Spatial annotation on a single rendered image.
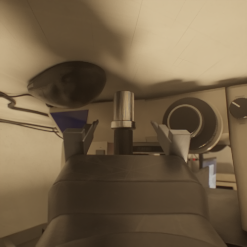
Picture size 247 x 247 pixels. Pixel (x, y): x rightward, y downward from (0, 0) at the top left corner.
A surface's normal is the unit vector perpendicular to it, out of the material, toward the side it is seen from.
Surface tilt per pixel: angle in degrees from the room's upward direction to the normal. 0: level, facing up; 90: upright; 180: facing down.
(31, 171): 90
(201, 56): 0
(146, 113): 90
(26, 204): 90
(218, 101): 90
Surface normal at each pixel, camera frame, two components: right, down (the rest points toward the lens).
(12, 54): -0.01, 0.99
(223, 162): -0.55, -0.13
